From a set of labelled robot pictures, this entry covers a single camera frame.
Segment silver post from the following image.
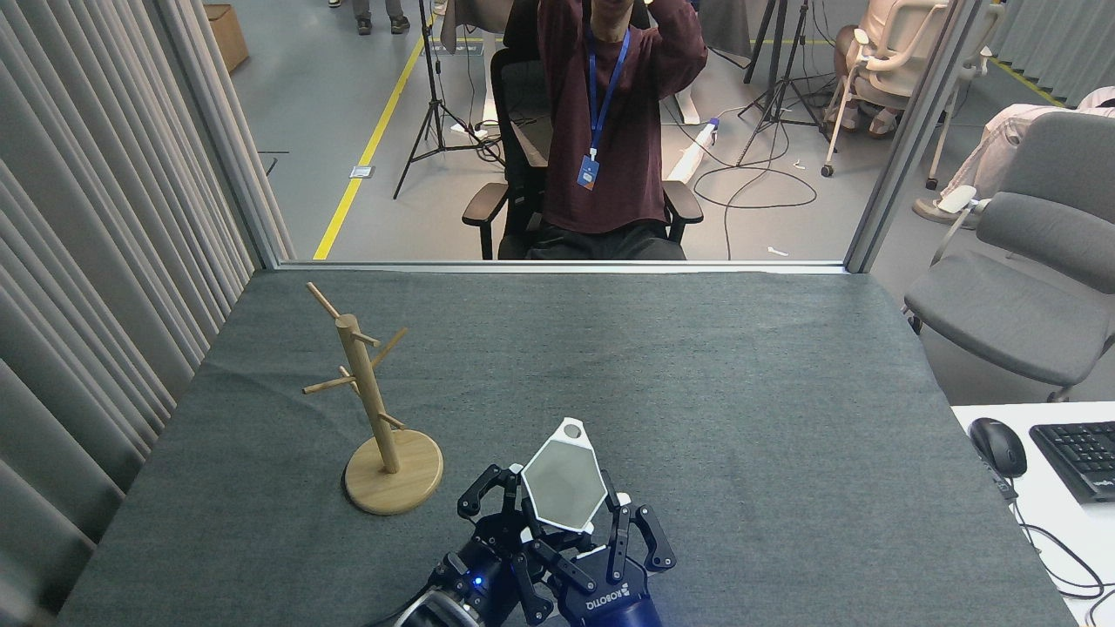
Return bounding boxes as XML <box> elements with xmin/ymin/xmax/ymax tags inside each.
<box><xmin>153</xmin><ymin>0</ymin><xmax>295</xmax><ymax>269</ymax></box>
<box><xmin>844</xmin><ymin>0</ymin><xmax>992</xmax><ymax>274</ymax></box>

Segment seated person behind white chair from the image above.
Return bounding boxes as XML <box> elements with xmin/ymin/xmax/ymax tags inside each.
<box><xmin>830</xmin><ymin>0</ymin><xmax>952</xmax><ymax>140</ymax></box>

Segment black keyboard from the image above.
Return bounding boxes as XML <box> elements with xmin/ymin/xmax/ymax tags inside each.
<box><xmin>1029</xmin><ymin>421</ymin><xmax>1115</xmax><ymax>505</ymax></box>

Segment black office chair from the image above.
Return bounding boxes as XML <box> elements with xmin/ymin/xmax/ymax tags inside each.
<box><xmin>461</xmin><ymin>0</ymin><xmax>705</xmax><ymax>261</ymax></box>

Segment white office chair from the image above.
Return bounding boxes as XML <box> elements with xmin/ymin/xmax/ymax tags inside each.
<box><xmin>821</xmin><ymin>0</ymin><xmax>1004</xmax><ymax>191</ymax></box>

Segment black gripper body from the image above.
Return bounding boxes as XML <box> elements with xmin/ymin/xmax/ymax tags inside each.
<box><xmin>556</xmin><ymin>547</ymin><xmax>665</xmax><ymax>627</ymax></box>
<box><xmin>436</xmin><ymin>514</ymin><xmax>534</xmax><ymax>626</ymax></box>

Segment grey padded chair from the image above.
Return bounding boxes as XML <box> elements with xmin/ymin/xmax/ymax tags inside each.
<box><xmin>902</xmin><ymin>111</ymin><xmax>1115</xmax><ymax>404</ymax></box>

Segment blue lanyard with badge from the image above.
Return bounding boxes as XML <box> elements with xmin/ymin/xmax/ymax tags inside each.
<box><xmin>575</xmin><ymin>24</ymin><xmax>632</xmax><ymax>192</ymax></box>

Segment black computer mouse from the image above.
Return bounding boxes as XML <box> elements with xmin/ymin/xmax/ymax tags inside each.
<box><xmin>969</xmin><ymin>418</ymin><xmax>1029</xmax><ymax>479</ymax></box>

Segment person in pale trousers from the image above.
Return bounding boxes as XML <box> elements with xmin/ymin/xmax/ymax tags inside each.
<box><xmin>912</xmin><ymin>85</ymin><xmax>1115</xmax><ymax>229</ymax></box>

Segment white power strip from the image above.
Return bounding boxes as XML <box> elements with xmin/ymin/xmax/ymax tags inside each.
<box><xmin>666</xmin><ymin>117</ymin><xmax>721</xmax><ymax>185</ymax></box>

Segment grey pleated curtain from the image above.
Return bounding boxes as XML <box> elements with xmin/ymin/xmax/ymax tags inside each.
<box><xmin>0</xmin><ymin>0</ymin><xmax>299</xmax><ymax>627</ymax></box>
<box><xmin>991</xmin><ymin>0</ymin><xmax>1115</xmax><ymax>107</ymax></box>

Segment grey table cloth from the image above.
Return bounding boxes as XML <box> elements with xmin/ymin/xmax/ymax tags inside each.
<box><xmin>57</xmin><ymin>268</ymin><xmax>1078</xmax><ymax>627</ymax></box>

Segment white desk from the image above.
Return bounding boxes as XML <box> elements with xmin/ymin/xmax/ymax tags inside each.
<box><xmin>950</xmin><ymin>401</ymin><xmax>1115</xmax><ymax>627</ymax></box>

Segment black floor cable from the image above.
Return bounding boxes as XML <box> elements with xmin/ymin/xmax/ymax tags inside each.
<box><xmin>693</xmin><ymin>122</ymin><xmax>820</xmax><ymax>261</ymax></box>

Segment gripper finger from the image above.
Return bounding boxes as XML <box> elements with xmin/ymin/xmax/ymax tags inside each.
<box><xmin>509</xmin><ymin>544</ymin><xmax>558</xmax><ymax>625</ymax></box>
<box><xmin>606</xmin><ymin>492</ymin><xmax>678</xmax><ymax>584</ymax></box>
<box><xmin>456</xmin><ymin>465</ymin><xmax>525</xmax><ymax>523</ymax></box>
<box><xmin>528</xmin><ymin>533</ymin><xmax>604</xmax><ymax>603</ymax></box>

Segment white hexagonal cup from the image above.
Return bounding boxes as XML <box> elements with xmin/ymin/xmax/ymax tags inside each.
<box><xmin>520</xmin><ymin>417</ymin><xmax>610</xmax><ymax>535</ymax></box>

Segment black tripod stand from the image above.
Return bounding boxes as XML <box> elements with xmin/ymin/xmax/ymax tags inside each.
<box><xmin>393</xmin><ymin>0</ymin><xmax>504</xmax><ymax>200</ymax></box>
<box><xmin>735</xmin><ymin>0</ymin><xmax>835</xmax><ymax>168</ymax></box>

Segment wooden cup rack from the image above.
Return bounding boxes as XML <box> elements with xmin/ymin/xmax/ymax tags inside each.
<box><xmin>302</xmin><ymin>281</ymin><xmax>444</xmax><ymax>516</ymax></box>

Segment cardboard box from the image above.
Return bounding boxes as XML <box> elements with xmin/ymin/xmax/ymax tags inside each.
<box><xmin>204</xmin><ymin>3</ymin><xmax>251</xmax><ymax>73</ymax></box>

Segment black desk cable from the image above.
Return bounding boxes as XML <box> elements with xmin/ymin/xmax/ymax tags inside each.
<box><xmin>979</xmin><ymin>457</ymin><xmax>1115</xmax><ymax>603</ymax></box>

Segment standing person's feet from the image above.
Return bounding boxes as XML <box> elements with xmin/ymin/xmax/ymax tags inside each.
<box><xmin>328</xmin><ymin>0</ymin><xmax>412</xmax><ymax>37</ymax></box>

